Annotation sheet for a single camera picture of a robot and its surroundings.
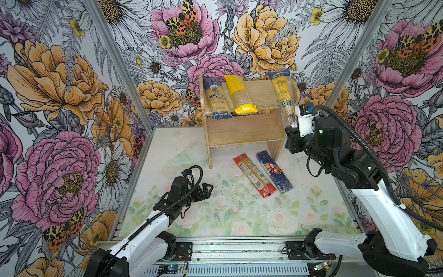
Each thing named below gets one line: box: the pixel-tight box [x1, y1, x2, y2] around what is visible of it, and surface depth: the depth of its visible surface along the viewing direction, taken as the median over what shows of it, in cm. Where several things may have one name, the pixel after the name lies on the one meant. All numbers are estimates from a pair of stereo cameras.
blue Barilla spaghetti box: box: [255, 150, 294, 194], surface depth 97 cm
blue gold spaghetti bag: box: [267, 66, 300, 129], surface depth 60 cm
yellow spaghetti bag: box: [223, 74, 258, 114], surface depth 73 cm
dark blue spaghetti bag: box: [202, 76, 234, 121], surface depth 70 cm
